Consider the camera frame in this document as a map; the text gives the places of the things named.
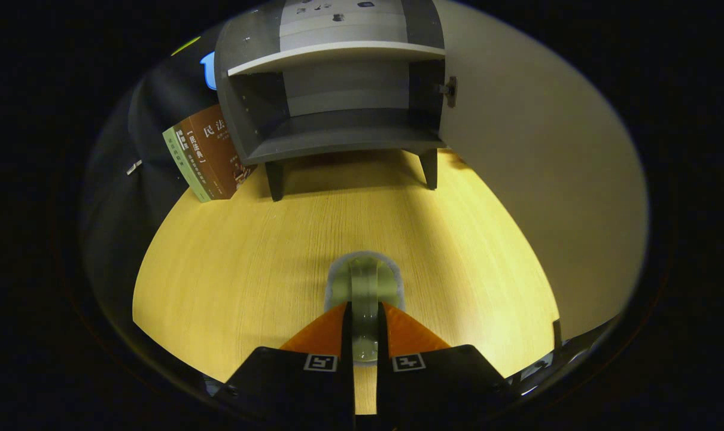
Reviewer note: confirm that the silver clip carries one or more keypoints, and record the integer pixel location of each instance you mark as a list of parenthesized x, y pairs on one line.
[(133, 167)]

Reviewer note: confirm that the black backdrop cloth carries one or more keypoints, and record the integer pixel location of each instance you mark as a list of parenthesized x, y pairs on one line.
[(116, 197)]

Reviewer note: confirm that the grey cabinet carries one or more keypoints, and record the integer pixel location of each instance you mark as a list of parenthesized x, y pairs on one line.
[(338, 129)]

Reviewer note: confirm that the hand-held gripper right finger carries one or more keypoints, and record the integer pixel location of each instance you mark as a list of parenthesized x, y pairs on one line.
[(383, 389)]

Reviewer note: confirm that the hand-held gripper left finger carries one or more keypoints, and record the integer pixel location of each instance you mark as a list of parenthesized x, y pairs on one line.
[(347, 389)]

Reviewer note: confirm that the pale green translucent cup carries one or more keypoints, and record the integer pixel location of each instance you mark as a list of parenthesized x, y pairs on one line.
[(365, 281)]

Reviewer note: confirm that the brown book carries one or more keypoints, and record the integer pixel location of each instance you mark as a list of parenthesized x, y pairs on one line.
[(215, 155)]

